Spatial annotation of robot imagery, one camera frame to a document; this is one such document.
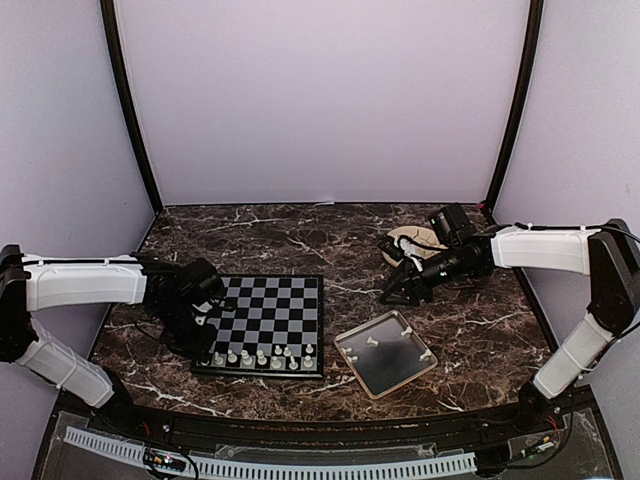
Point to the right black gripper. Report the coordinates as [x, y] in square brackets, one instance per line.
[412, 282]

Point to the white piece lying in tray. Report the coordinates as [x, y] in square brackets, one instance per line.
[427, 355]

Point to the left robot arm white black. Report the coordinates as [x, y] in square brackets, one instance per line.
[181, 297]

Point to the left black frame post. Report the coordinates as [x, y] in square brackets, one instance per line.
[128, 109]

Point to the grey slotted cable duct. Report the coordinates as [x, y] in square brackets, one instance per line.
[166, 463]

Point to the right black frame post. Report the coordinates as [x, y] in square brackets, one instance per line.
[525, 70]

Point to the white queen chess piece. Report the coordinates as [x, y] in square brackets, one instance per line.
[261, 358]

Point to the black front rail base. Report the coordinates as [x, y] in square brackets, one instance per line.
[571, 442]

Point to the black frame post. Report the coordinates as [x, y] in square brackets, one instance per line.
[525, 70]
[128, 109]

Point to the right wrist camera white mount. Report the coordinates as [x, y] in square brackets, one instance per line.
[396, 249]

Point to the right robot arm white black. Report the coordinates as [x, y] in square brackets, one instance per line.
[586, 278]

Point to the white king chess piece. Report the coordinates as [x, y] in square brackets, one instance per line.
[246, 358]

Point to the black grey chessboard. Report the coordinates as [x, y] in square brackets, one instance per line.
[270, 310]

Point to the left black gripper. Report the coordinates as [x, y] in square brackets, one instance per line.
[196, 350]

